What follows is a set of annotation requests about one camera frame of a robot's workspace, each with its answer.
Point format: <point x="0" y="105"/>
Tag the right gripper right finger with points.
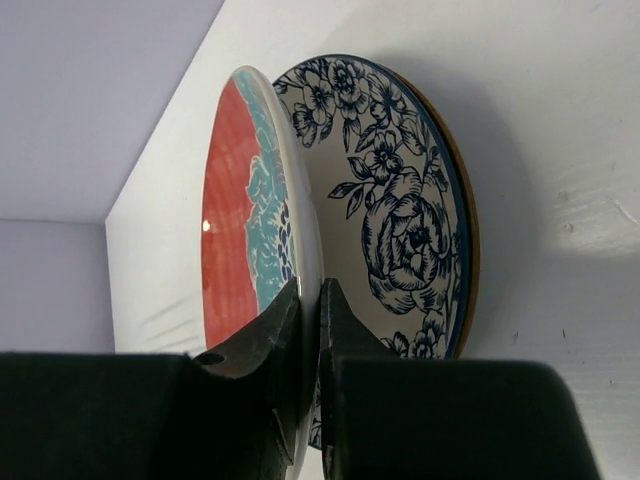
<point x="572" y="414"/>

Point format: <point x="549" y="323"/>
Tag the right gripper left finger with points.
<point x="228" y="413"/>

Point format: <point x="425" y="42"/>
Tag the red and teal floral plate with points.
<point x="259" y="231"/>

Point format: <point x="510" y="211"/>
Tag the dark teal glazed plate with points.
<point x="471" y="211"/>

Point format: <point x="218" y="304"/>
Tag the blue floral white plate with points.
<point x="388" y="200"/>

